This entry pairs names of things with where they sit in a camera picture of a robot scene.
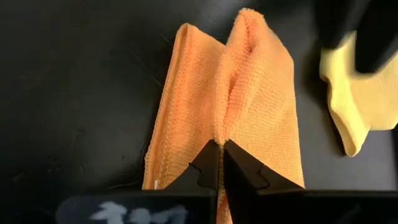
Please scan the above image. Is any yellow microfiber towel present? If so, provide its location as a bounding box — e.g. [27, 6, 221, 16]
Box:
[319, 30, 398, 157]

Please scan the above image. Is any orange microfiber towel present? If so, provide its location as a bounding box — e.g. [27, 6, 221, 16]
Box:
[142, 7, 305, 224]

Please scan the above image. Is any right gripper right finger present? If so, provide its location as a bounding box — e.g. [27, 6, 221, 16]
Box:
[223, 139, 398, 224]

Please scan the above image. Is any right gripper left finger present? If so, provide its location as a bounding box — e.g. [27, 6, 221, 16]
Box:
[55, 139, 221, 224]

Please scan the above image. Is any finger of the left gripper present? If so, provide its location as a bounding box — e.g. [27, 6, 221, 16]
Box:
[313, 0, 369, 49]
[356, 0, 398, 74]

